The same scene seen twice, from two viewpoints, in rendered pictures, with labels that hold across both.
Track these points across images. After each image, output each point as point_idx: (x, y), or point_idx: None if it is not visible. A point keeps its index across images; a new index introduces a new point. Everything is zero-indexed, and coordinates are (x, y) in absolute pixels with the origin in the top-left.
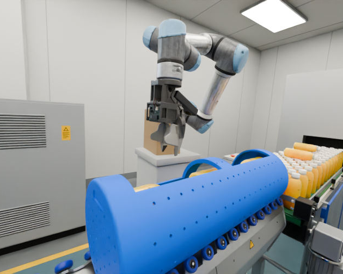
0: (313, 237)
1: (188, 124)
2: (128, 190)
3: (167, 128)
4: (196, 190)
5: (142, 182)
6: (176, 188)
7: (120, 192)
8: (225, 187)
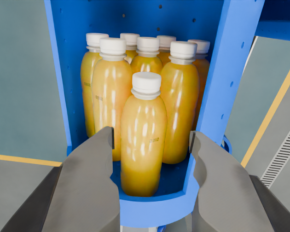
0: None
1: None
2: (178, 202)
3: (119, 227)
4: (235, 73)
5: None
6: (213, 124)
7: (176, 211)
8: None
